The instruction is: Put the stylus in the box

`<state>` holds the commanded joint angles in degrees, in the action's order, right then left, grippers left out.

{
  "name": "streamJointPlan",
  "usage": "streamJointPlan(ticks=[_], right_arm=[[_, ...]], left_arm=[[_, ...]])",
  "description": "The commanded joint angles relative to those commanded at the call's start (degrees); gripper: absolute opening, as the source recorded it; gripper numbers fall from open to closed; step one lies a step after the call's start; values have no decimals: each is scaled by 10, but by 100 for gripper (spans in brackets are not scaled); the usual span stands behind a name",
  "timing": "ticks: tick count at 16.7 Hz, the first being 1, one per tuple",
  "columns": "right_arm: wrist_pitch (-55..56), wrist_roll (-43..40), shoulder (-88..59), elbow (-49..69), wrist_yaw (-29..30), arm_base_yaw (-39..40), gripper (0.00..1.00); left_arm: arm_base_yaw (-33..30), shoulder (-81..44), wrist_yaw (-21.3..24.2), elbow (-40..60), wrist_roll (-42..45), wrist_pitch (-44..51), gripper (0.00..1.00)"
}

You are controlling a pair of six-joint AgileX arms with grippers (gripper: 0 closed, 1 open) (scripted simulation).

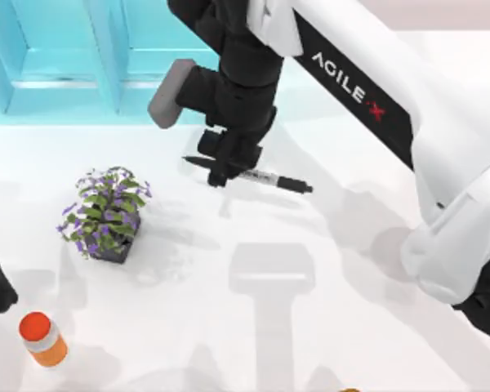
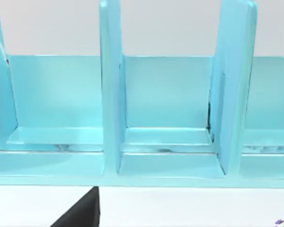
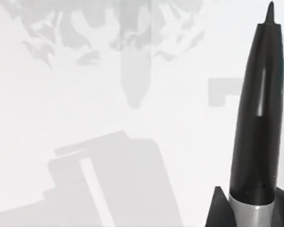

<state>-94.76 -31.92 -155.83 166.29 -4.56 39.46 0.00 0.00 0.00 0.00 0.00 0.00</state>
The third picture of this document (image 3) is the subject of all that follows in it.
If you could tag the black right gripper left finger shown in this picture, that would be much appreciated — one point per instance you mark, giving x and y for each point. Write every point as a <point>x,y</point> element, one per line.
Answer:
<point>219,210</point>

